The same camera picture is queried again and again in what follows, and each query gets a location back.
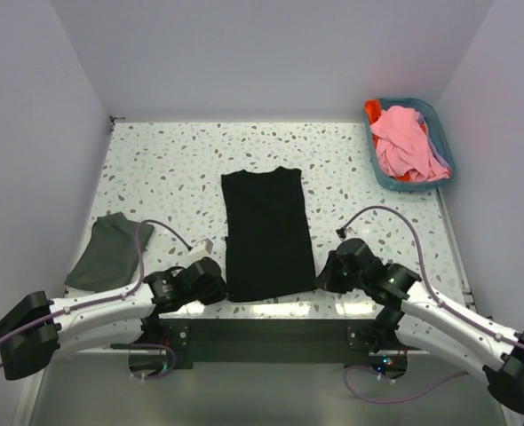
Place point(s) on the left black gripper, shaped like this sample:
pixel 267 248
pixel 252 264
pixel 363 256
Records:
pixel 218 293

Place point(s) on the teal laundry basket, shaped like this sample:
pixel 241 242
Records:
pixel 437 135

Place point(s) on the black t shirt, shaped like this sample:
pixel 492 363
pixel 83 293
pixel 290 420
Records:
pixel 268 244

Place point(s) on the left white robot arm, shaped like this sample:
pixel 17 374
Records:
pixel 37 328

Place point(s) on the lavender t shirt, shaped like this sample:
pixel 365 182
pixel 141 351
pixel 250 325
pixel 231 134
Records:
pixel 423 124

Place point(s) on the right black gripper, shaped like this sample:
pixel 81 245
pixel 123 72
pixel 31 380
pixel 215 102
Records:
pixel 326 280

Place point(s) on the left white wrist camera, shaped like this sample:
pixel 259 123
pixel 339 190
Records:
pixel 201 249

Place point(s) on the folded dark green t shirt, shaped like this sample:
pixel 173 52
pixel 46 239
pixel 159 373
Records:
pixel 110 258

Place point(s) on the pink t shirt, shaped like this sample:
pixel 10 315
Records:
pixel 402 143

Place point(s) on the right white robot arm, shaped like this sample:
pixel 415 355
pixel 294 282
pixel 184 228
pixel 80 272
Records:
pixel 423 318

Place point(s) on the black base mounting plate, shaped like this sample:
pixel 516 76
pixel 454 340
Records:
pixel 311 341

